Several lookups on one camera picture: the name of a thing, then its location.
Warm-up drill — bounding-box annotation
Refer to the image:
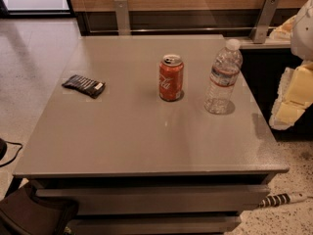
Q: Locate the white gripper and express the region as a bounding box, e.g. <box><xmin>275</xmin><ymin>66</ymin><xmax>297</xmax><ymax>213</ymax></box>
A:
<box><xmin>269</xmin><ymin>0</ymin><xmax>313</xmax><ymax>130</ymax></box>

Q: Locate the clear plastic water bottle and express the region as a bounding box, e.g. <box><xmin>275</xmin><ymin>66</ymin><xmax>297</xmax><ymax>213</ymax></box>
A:
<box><xmin>204</xmin><ymin>39</ymin><xmax>243</xmax><ymax>115</ymax></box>

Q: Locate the dark rxbar chocolate bar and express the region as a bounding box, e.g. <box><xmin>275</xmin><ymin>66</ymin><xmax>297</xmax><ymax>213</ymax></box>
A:
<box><xmin>62</xmin><ymin>74</ymin><xmax>106</xmax><ymax>99</ymax></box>

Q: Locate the red coca-cola can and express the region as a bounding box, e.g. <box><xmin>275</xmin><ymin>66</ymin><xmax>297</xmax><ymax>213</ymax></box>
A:
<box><xmin>159</xmin><ymin>54</ymin><xmax>184</xmax><ymax>102</ymax></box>

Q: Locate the grey cabinet upper drawer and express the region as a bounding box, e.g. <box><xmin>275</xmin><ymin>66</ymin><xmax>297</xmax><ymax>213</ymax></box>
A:
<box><xmin>36</xmin><ymin>185</ymin><xmax>269</xmax><ymax>215</ymax></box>

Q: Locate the grey cabinet drawer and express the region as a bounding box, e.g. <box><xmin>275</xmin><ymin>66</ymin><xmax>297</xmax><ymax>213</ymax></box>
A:
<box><xmin>68</xmin><ymin>216</ymin><xmax>241</xmax><ymax>235</ymax></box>
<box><xmin>36</xmin><ymin>185</ymin><xmax>269</xmax><ymax>215</ymax></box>

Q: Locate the grey cabinet lower drawer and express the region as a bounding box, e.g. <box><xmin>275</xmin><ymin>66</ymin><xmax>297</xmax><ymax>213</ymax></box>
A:
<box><xmin>68</xmin><ymin>216</ymin><xmax>241</xmax><ymax>235</ymax></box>

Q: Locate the black bag on floor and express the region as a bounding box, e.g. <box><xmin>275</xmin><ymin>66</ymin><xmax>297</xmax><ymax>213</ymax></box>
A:
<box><xmin>0</xmin><ymin>183</ymin><xmax>78</xmax><ymax>235</ymax></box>

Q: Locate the right metal wall bracket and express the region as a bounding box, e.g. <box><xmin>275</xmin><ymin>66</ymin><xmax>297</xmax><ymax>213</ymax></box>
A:
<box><xmin>249</xmin><ymin>0</ymin><xmax>280</xmax><ymax>44</ymax></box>

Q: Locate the metal wall bracket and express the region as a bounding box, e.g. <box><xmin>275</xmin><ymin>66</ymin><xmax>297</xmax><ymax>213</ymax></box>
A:
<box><xmin>113</xmin><ymin>0</ymin><xmax>131</xmax><ymax>35</ymax></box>
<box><xmin>249</xmin><ymin>0</ymin><xmax>280</xmax><ymax>44</ymax></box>

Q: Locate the striped black white cable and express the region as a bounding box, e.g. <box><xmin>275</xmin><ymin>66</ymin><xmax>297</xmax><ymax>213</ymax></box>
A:
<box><xmin>257</xmin><ymin>191</ymin><xmax>313</xmax><ymax>210</ymax></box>

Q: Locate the left metal wall bracket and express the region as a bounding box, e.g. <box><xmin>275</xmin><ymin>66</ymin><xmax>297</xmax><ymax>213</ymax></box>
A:
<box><xmin>113</xmin><ymin>0</ymin><xmax>131</xmax><ymax>35</ymax></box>

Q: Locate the metal wall rail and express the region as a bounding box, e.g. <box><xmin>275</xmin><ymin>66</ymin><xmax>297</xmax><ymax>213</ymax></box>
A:
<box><xmin>88</xmin><ymin>25</ymin><xmax>278</xmax><ymax>35</ymax></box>

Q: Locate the black cable on floor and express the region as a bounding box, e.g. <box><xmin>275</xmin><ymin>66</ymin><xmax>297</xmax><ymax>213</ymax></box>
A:
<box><xmin>0</xmin><ymin>138</ymin><xmax>23</xmax><ymax>168</ymax></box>

